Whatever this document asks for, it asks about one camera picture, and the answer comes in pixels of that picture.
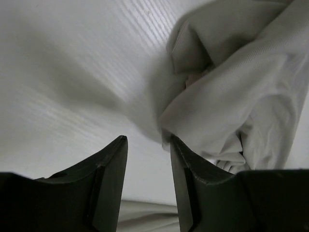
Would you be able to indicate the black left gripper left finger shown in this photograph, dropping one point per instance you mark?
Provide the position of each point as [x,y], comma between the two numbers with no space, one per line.
[82,198]

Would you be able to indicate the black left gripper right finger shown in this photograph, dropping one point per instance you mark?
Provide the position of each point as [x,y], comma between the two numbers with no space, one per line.
[210,199]

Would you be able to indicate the grey trousers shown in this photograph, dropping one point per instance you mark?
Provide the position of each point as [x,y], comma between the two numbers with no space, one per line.
[234,85]

